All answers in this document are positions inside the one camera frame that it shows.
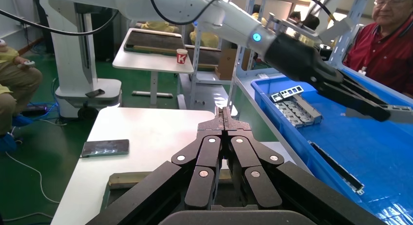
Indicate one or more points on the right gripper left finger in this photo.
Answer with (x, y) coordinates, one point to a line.
(206, 152)

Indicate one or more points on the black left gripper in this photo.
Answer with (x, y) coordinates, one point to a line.
(296, 59)

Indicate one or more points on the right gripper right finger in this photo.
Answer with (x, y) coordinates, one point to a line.
(248, 152)

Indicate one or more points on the flat stamped metal part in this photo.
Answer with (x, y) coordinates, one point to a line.
(298, 112)
(287, 115)

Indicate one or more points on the grey perforated metal part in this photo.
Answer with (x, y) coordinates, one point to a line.
(292, 91)

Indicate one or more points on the dark long metal part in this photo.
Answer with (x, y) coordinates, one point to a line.
(338, 170)

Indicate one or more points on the white id badge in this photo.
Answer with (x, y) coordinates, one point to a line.
(362, 72)

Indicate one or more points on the blue plastic bin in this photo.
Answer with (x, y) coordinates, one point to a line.
(355, 146)

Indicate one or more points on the long grey metal channel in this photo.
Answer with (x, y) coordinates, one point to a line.
(309, 110)

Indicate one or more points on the person in red shirt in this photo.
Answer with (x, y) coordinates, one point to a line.
(387, 52)

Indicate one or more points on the white metal shelf rack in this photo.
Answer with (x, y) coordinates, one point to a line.
(234, 94)
(196, 55)

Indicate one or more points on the person in yellow coat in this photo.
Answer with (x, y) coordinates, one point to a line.
(295, 16)
(161, 26)
(208, 39)
(311, 22)

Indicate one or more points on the brown cardboard box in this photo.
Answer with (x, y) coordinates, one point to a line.
(227, 63)

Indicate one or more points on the red paper cup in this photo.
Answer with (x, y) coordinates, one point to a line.
(182, 57)

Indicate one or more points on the black smartphone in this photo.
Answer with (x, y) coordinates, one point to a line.
(105, 148)

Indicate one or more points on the white table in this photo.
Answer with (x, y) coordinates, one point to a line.
(145, 63)

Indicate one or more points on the small black device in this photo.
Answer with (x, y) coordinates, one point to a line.
(95, 93)

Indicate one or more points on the white robot column base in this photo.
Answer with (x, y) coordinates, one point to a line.
(74, 55)

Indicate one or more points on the floor power strip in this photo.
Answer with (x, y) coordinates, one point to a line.
(34, 108)

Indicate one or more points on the white handheld controller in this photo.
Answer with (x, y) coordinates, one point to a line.
(27, 64)

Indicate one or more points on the person in khaki trousers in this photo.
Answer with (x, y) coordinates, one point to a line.
(19, 81)

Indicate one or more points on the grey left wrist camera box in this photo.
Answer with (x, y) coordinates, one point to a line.
(338, 30)

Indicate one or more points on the metal camera bracket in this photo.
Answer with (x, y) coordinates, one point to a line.
(290, 25)

